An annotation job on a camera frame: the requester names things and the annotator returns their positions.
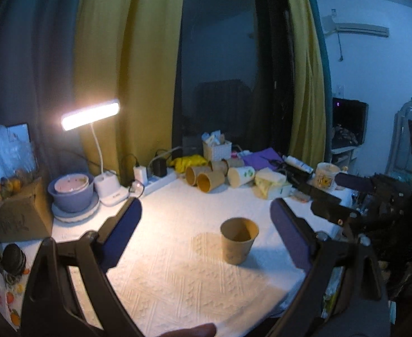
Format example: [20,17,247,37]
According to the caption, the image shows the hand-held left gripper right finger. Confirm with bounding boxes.
[267,197,391,337]

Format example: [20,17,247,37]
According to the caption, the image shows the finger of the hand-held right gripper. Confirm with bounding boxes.
[335,173,373,191]
[286,168,360,227]

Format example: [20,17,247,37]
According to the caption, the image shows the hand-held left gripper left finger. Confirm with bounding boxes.
[20,197,143,337]

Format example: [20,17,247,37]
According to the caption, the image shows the white green-printed paper cup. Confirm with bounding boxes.
[227,166,256,187]

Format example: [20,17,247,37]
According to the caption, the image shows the person's left hand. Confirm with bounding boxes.
[160,322,218,337]

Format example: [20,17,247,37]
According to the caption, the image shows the white yellow-printed mug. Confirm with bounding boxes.
[313,162,342,192]

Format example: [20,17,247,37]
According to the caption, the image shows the white round plate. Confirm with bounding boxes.
[52,192,100,223]

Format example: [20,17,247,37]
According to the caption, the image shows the white desk lamp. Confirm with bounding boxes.
[61,99,133,207]

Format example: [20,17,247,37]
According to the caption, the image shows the white tube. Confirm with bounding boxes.
[283,154,314,174]

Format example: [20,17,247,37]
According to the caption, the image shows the yellow tissue pack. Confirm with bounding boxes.
[254,168,293,201]

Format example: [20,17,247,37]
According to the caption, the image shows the white charger plug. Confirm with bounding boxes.
[133,166,148,185]

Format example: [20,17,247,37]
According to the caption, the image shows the black monitor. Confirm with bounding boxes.
[332,97,368,148]

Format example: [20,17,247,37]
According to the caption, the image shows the purple bowl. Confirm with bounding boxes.
[47,173,96,213]

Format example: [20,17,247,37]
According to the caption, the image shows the white power strip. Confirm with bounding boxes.
[143,168,184,196]

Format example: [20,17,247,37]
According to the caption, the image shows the black scissors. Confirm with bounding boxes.
[260,156,288,171]

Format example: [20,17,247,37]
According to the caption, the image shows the white textured tablecloth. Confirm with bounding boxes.
[52,168,354,337]

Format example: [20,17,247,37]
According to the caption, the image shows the white folded chair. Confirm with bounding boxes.
[385,97,412,176]

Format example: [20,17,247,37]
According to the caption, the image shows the black power adapter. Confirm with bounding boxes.
[152,159,168,178]

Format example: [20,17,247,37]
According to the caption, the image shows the purple cloth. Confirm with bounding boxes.
[243,148,284,170]

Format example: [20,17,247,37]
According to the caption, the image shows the yellow cloth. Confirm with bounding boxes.
[170,155,209,174]

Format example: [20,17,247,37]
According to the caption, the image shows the cardboard box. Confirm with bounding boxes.
[0,177,54,244]

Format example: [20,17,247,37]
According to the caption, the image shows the black round lid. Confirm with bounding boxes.
[2,243,28,276]

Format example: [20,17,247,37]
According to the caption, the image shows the white woven basket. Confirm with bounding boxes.
[202,140,232,162]

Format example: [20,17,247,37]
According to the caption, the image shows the yellow curtain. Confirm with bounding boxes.
[279,0,328,169]
[73,0,187,186]

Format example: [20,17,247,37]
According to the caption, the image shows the oranges in box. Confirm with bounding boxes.
[0,170,22,203]

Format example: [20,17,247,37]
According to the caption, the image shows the clear plastic bag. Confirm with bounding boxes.
[0,116,40,190]

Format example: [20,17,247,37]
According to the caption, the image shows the white air conditioner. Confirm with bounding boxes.
[334,23,391,38]

